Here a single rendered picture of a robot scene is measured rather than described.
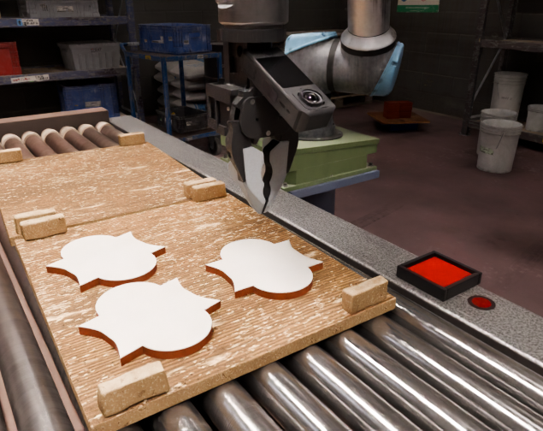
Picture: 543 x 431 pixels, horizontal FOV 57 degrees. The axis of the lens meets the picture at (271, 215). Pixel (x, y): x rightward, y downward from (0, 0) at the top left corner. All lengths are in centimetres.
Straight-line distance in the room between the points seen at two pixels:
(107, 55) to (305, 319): 473
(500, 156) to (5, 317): 391
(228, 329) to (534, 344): 33
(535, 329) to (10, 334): 58
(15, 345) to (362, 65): 83
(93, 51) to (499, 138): 360
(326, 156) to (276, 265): 54
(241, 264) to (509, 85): 473
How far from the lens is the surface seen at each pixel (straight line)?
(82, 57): 509
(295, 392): 49
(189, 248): 70
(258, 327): 54
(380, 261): 72
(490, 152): 425
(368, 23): 108
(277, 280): 60
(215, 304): 56
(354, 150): 118
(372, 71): 111
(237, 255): 66
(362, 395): 50
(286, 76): 53
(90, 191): 95
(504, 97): 527
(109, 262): 67
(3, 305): 68
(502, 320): 64
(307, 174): 111
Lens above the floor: 125
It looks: 24 degrees down
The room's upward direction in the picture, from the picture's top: straight up
